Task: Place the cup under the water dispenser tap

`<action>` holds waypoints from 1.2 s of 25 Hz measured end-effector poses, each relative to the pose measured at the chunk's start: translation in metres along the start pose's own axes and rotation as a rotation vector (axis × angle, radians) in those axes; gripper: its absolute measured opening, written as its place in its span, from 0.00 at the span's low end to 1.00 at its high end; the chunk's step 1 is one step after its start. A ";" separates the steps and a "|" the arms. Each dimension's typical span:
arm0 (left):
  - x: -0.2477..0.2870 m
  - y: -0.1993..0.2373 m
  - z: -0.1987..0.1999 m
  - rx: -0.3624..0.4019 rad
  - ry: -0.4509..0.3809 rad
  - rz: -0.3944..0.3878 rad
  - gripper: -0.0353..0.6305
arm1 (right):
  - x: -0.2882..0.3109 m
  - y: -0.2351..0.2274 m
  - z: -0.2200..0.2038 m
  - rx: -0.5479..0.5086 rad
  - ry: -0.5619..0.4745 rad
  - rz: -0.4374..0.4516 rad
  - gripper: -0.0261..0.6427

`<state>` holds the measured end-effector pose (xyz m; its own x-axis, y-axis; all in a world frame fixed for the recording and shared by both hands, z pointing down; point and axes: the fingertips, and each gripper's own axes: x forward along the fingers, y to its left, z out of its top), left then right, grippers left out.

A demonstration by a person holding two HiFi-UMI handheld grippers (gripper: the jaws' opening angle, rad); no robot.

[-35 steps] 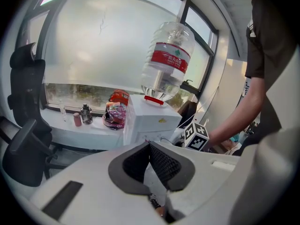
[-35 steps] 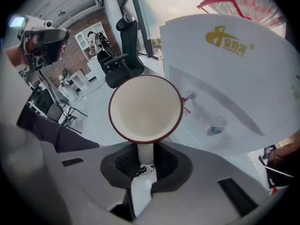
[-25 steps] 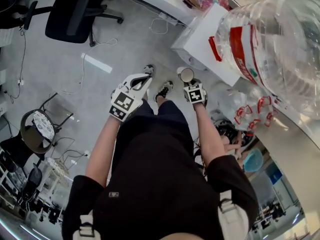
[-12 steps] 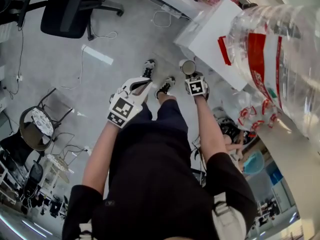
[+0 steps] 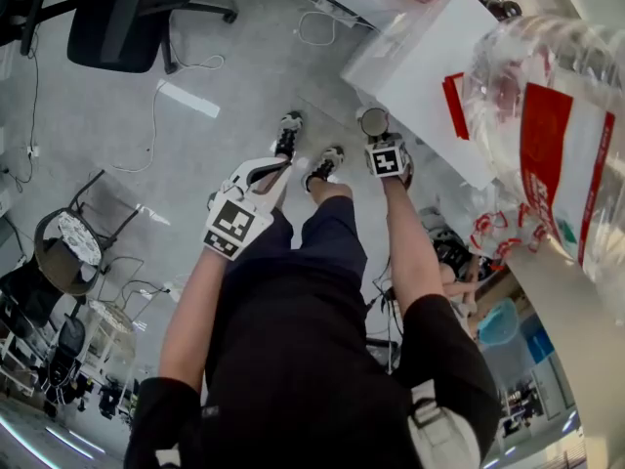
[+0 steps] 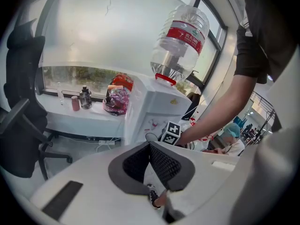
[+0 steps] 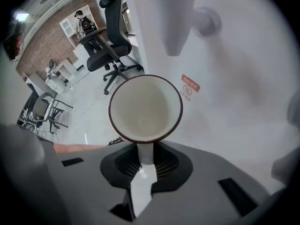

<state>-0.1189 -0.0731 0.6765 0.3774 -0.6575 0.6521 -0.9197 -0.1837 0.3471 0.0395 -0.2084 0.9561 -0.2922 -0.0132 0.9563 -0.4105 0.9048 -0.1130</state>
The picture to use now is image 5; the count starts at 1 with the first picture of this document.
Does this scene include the black device with cables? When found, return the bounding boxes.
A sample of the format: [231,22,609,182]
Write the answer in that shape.
[432,227,475,282]

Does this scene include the red paper label strip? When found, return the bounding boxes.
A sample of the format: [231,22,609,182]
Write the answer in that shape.
[441,71,473,141]

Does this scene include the person's dark shorts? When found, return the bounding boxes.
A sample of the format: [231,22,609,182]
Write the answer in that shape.
[229,195,368,292]

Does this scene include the bag of clear empty bottles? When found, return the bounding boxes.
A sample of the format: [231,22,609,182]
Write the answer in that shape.
[468,207,556,263]

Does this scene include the person's left shoe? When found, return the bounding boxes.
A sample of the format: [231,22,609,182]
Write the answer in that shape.
[273,110,305,159]

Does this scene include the person's right shoe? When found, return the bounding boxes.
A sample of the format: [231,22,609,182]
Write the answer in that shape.
[302,145,346,193]

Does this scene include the long white cable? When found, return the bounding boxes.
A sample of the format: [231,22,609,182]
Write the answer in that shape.
[110,55,226,174]

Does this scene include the person's shoe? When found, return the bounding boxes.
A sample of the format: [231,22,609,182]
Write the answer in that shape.
[302,145,346,193]
[273,110,305,159]

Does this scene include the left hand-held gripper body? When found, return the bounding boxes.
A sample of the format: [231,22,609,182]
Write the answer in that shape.
[200,161,274,262]

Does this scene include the cream backpack strap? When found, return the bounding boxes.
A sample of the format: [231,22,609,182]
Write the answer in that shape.
[407,378,482,469]

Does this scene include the clear water bottle red label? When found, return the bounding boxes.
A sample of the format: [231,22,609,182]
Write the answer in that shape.
[468,15,625,282]

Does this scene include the person's right forearm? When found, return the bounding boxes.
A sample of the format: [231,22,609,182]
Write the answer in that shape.
[382,173,448,326]

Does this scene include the white water dispenser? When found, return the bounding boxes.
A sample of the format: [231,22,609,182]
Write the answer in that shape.
[340,0,504,190]

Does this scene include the person's right leg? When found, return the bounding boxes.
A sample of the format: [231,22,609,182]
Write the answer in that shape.
[308,173,354,212]

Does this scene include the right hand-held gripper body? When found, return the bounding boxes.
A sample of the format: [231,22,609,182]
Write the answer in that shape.
[364,133,409,179]

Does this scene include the white cup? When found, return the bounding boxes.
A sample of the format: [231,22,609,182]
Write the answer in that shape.
[354,107,391,139]

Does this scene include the person's left forearm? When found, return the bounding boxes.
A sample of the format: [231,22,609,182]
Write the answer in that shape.
[158,249,230,385]

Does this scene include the coiled white cable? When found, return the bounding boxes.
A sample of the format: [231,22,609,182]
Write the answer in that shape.
[297,11,343,47]

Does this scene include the white power strip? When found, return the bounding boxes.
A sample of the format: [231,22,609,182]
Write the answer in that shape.
[315,0,360,28]

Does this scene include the black cable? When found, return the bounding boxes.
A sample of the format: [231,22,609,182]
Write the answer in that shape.
[9,26,41,192]

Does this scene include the person's black shirt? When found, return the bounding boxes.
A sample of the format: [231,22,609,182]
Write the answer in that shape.
[124,246,502,469]

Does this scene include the black office chair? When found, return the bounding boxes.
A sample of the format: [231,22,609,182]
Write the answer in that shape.
[0,0,239,75]

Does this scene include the round chair with patterned cushion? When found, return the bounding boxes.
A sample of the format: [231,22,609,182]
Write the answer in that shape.
[33,169,143,297]

